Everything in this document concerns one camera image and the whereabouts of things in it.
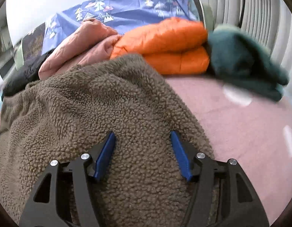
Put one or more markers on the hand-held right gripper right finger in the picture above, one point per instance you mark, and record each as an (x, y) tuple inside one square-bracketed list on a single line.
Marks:
[(181, 156)]

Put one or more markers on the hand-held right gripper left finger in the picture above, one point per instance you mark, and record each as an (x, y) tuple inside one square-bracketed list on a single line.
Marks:
[(104, 156)]

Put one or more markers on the brown fleece jacket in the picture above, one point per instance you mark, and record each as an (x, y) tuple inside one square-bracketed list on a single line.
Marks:
[(89, 104)]

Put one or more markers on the pink polka-dot blanket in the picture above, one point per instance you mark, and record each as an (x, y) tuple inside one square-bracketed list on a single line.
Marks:
[(231, 132)]

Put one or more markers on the black puffer jacket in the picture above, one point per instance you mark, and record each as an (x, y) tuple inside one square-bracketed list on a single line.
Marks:
[(25, 75)]

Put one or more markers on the pink puffer jacket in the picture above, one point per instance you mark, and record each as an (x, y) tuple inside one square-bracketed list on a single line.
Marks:
[(84, 45)]

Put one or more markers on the dark green garment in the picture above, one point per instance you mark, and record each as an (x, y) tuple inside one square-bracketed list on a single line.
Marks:
[(238, 56)]

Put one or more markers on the orange puffer jacket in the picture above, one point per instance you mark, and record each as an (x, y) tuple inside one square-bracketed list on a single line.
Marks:
[(164, 42)]

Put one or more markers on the dark deer-print blanket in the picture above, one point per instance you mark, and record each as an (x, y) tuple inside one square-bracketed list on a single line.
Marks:
[(33, 42)]

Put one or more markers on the blue tree-print sheet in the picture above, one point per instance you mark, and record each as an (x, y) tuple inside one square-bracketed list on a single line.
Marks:
[(127, 11)]

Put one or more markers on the white pleated curtain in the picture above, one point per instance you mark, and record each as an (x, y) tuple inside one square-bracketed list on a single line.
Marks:
[(259, 4)]

